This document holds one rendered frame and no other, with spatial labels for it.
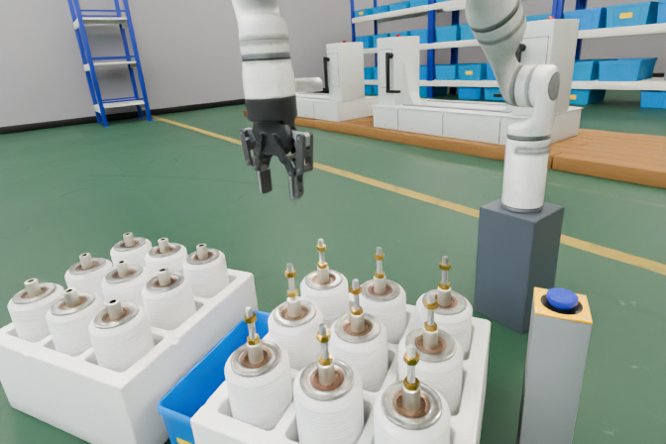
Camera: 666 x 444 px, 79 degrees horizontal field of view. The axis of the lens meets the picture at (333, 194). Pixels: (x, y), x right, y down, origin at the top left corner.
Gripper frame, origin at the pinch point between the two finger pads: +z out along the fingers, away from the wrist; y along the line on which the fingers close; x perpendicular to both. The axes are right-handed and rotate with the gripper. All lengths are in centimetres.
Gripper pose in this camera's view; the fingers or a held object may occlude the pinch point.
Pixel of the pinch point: (279, 187)
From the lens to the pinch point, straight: 64.2
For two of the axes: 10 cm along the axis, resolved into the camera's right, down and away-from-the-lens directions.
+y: 7.8, 1.5, -6.0
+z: 0.6, 9.5, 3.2
